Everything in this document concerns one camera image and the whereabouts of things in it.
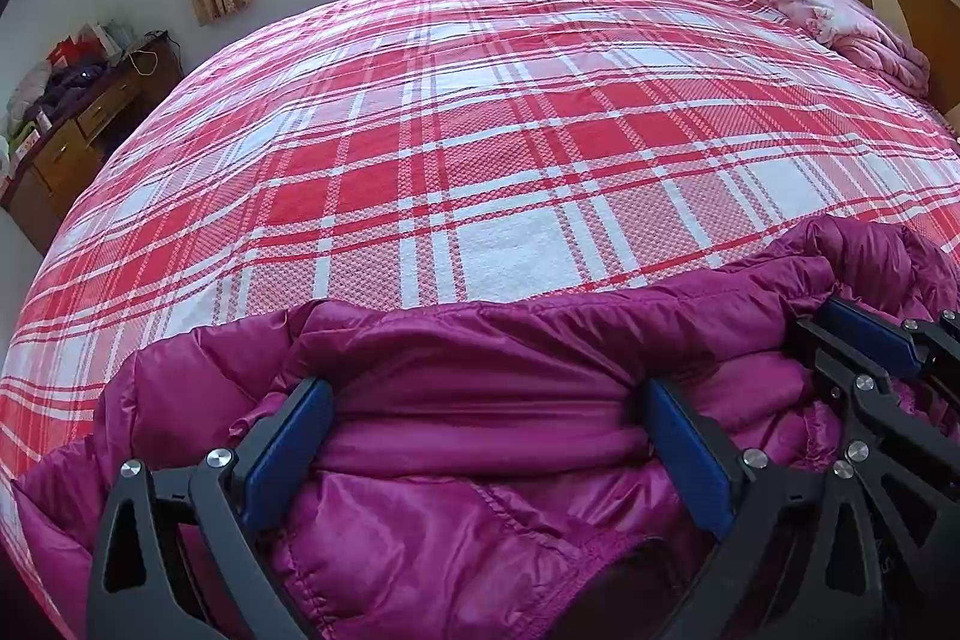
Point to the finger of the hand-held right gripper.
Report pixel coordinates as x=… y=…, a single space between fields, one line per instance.
x=870 y=400
x=870 y=332

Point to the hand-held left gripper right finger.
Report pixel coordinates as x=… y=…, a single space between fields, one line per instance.
x=686 y=456

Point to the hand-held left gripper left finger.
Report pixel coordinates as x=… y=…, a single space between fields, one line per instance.
x=289 y=452

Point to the magenta puffer jacket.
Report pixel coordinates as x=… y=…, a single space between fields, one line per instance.
x=465 y=385

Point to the pile of clothes and bags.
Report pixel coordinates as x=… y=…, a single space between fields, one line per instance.
x=67 y=78

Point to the wooden headboard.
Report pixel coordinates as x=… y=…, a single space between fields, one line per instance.
x=922 y=10

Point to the pink floral blanket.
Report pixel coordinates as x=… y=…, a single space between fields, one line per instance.
x=817 y=10

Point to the bed with red plaid sheet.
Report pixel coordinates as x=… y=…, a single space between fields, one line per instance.
x=487 y=145

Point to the brown wooden desk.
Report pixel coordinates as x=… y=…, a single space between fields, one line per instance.
x=75 y=153

